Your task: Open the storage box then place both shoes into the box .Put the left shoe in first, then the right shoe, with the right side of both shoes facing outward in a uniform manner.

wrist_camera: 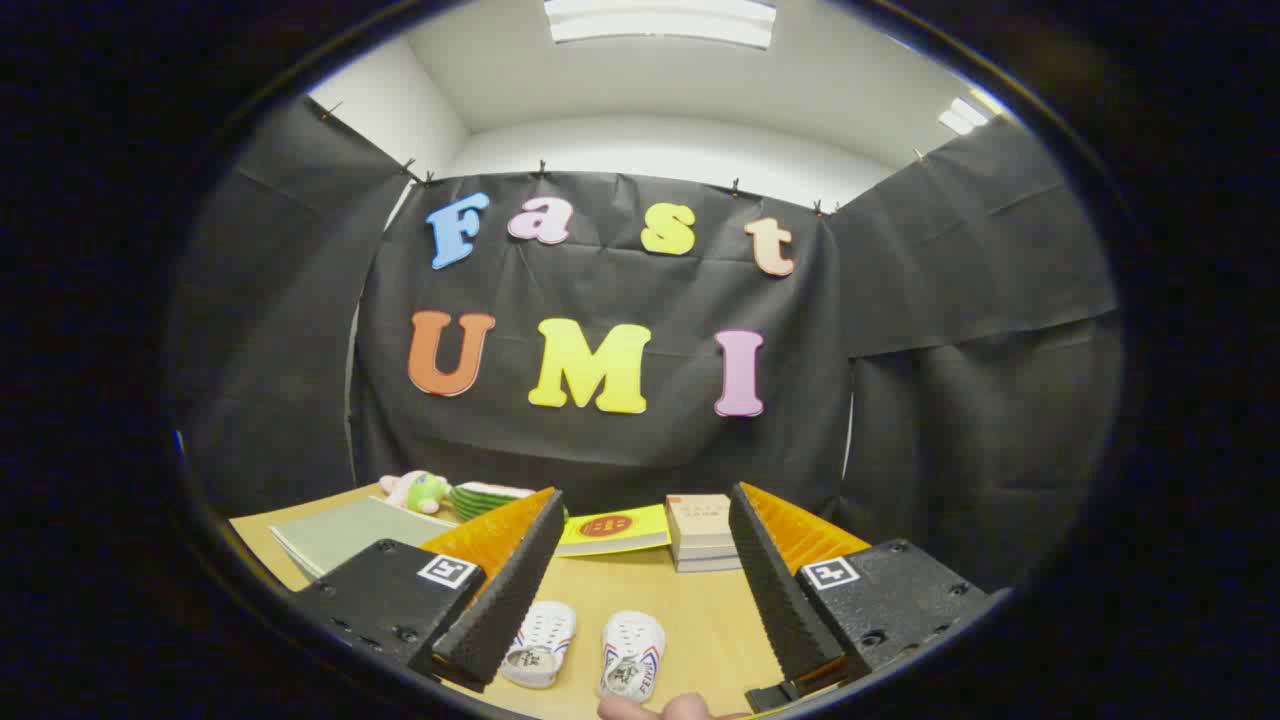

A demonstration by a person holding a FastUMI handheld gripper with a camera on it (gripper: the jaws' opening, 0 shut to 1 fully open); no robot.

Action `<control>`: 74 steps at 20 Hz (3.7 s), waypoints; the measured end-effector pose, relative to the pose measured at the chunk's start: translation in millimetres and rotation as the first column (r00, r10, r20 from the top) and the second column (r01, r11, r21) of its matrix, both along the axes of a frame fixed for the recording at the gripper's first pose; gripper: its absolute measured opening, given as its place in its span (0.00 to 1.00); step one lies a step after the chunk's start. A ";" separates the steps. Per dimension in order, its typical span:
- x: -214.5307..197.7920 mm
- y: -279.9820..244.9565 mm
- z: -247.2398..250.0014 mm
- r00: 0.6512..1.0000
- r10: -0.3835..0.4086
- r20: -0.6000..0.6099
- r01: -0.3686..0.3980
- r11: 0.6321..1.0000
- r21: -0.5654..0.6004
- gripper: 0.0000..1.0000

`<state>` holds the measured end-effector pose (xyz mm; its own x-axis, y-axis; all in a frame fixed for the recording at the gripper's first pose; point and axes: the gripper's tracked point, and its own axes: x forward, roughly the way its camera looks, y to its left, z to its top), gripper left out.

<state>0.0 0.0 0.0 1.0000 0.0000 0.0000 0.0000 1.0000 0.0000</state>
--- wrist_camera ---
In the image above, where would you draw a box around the yellow book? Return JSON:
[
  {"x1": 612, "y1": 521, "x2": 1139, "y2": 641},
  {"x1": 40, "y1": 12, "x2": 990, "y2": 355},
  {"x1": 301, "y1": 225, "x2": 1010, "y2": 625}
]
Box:
[{"x1": 555, "y1": 503, "x2": 673, "y2": 558}]

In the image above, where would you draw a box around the beige fabric storage box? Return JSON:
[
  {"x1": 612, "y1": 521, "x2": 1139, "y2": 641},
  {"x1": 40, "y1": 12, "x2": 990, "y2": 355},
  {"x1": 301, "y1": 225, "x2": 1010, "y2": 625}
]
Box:
[{"x1": 270, "y1": 497, "x2": 459, "y2": 579}]

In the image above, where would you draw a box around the tan cover book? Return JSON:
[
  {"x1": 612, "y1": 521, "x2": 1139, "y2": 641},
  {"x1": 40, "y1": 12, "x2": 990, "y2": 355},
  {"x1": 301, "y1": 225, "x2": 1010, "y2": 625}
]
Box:
[{"x1": 665, "y1": 493, "x2": 736, "y2": 538}]

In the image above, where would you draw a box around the small ceiling light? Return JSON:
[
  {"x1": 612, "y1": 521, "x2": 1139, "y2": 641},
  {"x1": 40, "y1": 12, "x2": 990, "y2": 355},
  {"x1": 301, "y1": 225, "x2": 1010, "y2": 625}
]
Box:
[{"x1": 937, "y1": 95, "x2": 991, "y2": 137}]

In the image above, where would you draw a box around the watermelon slice plush cushion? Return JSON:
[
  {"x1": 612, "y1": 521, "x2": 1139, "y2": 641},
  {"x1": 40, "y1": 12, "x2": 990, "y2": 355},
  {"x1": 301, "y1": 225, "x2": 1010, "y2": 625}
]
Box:
[{"x1": 448, "y1": 482, "x2": 536, "y2": 521}]

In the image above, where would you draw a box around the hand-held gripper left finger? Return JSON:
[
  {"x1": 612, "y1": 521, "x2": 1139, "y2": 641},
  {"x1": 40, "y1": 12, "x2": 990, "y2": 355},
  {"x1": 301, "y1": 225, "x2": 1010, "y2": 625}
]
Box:
[{"x1": 288, "y1": 487, "x2": 568, "y2": 693}]

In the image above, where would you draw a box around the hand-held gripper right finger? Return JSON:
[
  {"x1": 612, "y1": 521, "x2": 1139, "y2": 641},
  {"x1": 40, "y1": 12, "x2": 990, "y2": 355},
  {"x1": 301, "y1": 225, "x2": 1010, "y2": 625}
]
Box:
[{"x1": 727, "y1": 481, "x2": 993, "y2": 714}]

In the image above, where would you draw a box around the long ceiling light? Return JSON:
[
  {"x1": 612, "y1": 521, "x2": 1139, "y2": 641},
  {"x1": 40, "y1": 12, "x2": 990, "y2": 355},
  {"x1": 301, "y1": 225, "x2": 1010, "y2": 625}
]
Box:
[{"x1": 543, "y1": 0, "x2": 778, "y2": 51}]

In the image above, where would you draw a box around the white shoe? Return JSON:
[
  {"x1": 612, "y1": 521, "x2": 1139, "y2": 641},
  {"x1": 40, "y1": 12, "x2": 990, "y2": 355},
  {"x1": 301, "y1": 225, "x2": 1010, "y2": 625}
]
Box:
[
  {"x1": 600, "y1": 610, "x2": 666, "y2": 701},
  {"x1": 500, "y1": 600, "x2": 578, "y2": 689}
]

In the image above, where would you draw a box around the pink and green plush toy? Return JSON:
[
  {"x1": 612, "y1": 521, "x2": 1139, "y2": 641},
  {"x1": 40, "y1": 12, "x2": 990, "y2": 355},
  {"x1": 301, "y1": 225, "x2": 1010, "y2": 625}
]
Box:
[{"x1": 378, "y1": 470, "x2": 453, "y2": 516}]

